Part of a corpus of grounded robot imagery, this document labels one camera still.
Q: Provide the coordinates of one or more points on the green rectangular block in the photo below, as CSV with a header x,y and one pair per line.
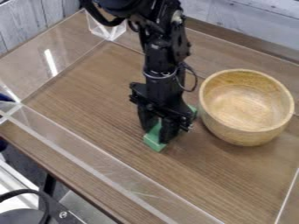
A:
x,y
151,136

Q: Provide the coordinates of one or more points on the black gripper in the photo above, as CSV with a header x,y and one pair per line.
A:
x,y
175,112

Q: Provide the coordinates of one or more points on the black table leg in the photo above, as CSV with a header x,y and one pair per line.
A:
x,y
49,184

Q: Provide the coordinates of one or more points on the clear acrylic corner bracket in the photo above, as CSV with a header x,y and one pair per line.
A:
x,y
108,33

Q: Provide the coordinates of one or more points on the clear acrylic tray wall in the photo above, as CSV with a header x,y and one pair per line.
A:
x,y
77,128

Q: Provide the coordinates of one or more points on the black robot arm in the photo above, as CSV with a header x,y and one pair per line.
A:
x,y
159,23

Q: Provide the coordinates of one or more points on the wooden bowl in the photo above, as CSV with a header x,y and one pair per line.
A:
x,y
246,106

